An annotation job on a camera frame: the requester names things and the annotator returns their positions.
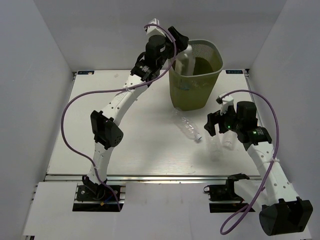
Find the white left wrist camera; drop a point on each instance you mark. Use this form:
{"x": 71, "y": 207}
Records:
{"x": 152, "y": 28}

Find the small clear white-capped bottle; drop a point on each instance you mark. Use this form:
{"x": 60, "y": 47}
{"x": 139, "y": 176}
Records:
{"x": 186, "y": 125}

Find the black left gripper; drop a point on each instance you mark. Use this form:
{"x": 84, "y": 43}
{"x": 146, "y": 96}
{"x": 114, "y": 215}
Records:
{"x": 180, "y": 39}

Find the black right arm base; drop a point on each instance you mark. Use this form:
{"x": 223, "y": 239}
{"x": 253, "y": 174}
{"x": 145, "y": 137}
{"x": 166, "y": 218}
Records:
{"x": 222, "y": 197}

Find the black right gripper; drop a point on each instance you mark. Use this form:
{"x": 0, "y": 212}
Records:
{"x": 215, "y": 118}

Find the olive green mesh bin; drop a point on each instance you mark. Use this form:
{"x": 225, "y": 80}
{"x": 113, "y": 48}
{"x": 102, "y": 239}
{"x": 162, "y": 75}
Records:
{"x": 190, "y": 93}

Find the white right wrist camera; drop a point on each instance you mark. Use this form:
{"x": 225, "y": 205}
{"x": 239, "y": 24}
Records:
{"x": 225, "y": 100}

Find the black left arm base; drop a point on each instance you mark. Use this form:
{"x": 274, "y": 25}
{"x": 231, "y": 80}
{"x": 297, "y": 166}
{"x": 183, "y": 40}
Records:
{"x": 95, "y": 197}

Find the red-capped clear plastic bottle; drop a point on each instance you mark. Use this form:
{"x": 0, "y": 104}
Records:
{"x": 229, "y": 140}

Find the clear bottle blue logo cap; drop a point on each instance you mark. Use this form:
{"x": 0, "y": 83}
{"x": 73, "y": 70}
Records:
{"x": 185, "y": 62}

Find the tall clear plastic bottle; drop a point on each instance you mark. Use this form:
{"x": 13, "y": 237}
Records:
{"x": 214, "y": 148}

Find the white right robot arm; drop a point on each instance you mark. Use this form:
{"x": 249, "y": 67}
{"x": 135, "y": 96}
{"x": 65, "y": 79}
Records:
{"x": 280, "y": 208}

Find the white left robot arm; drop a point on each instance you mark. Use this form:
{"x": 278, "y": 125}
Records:
{"x": 105, "y": 123}

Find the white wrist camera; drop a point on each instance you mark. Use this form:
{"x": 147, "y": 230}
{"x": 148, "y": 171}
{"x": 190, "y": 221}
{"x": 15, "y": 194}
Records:
{"x": 225, "y": 100}
{"x": 152, "y": 28}

